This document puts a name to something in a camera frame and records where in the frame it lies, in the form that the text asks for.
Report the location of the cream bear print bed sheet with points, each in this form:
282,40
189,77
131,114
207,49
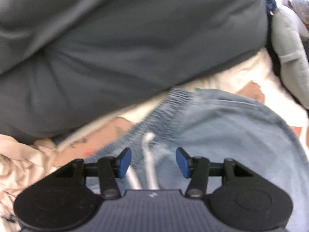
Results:
241,75

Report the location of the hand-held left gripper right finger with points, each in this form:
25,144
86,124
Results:
183,162

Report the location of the beige crumpled cloth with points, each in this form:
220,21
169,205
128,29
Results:
19,164

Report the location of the light blue denim pants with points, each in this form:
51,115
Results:
217,137

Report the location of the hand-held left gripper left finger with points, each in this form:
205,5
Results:
124,162

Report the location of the dark grey pillow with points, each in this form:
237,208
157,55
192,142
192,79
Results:
120,41

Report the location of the white plastic bag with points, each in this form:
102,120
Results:
298,4

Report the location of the black cloth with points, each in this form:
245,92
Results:
274,53

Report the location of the grey neck pillow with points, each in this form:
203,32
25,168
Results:
289,48

